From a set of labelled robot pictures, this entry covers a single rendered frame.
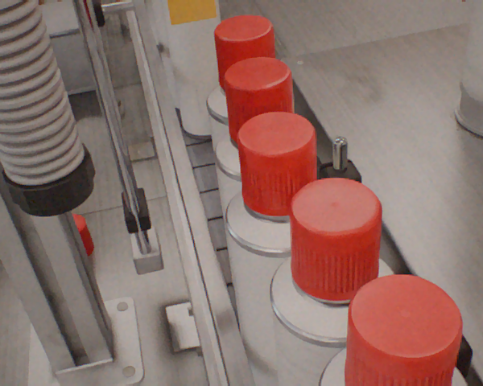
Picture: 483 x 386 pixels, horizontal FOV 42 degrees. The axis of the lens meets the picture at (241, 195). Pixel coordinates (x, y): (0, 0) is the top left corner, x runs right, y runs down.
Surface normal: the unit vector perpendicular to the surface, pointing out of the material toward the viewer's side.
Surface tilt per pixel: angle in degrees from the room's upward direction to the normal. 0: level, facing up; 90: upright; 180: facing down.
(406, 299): 3
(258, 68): 3
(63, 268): 90
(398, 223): 0
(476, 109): 90
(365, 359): 90
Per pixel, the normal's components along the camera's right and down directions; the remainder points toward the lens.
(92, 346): 0.23, 0.61
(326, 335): -0.22, -0.09
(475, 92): -0.87, 0.38
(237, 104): -0.68, 0.51
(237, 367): -0.09, -0.76
